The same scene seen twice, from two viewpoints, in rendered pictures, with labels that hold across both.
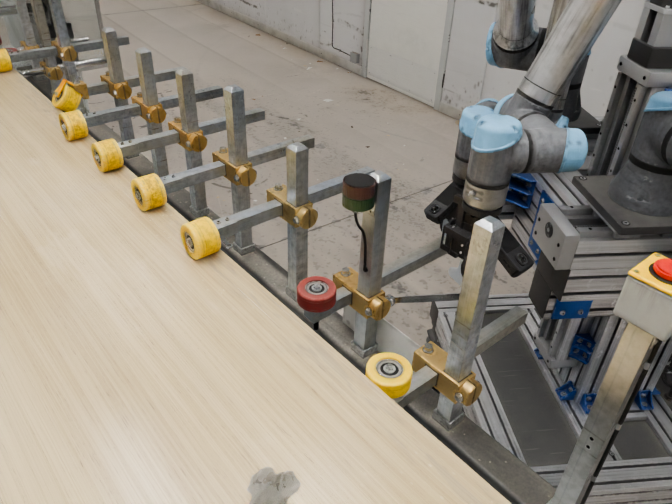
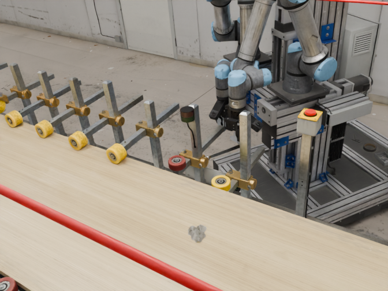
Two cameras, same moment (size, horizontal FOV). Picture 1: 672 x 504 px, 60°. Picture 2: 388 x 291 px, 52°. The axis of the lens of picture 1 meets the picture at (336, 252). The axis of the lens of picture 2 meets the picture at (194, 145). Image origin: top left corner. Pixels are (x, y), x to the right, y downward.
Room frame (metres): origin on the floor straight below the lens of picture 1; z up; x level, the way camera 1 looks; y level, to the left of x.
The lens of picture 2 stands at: (-0.52, 0.29, 1.96)
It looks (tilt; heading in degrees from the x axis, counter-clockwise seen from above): 34 degrees down; 347
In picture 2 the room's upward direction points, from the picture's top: 5 degrees counter-clockwise
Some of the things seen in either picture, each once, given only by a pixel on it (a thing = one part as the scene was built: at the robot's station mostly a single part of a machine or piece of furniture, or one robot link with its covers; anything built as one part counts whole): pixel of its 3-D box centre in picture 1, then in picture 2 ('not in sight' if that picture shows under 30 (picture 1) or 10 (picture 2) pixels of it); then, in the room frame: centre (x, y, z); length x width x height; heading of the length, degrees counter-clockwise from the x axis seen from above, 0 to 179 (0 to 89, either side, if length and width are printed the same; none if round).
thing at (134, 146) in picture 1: (190, 131); (78, 107); (1.57, 0.44, 0.95); 0.50 x 0.04 x 0.04; 131
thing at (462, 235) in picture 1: (473, 228); (236, 116); (0.92, -0.25, 1.06); 0.09 x 0.08 x 0.12; 41
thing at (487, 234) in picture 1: (465, 334); (245, 159); (0.77, -0.24, 0.93); 0.04 x 0.04 x 0.48; 41
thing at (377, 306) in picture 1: (360, 295); (193, 159); (0.98, -0.06, 0.85); 0.14 x 0.06 x 0.05; 41
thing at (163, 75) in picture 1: (137, 80); (30, 86); (1.99, 0.71, 0.95); 0.37 x 0.03 x 0.03; 131
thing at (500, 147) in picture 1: (495, 151); (238, 84); (0.91, -0.26, 1.22); 0.09 x 0.08 x 0.11; 99
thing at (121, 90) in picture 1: (116, 86); (21, 92); (1.92, 0.77, 0.95); 0.14 x 0.06 x 0.05; 41
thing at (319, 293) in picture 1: (316, 307); (178, 169); (0.92, 0.04, 0.85); 0.08 x 0.08 x 0.11
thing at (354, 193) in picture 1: (359, 186); (187, 111); (0.93, -0.04, 1.14); 0.06 x 0.06 x 0.02
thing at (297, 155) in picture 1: (297, 237); (155, 142); (1.15, 0.09, 0.87); 0.04 x 0.04 x 0.48; 41
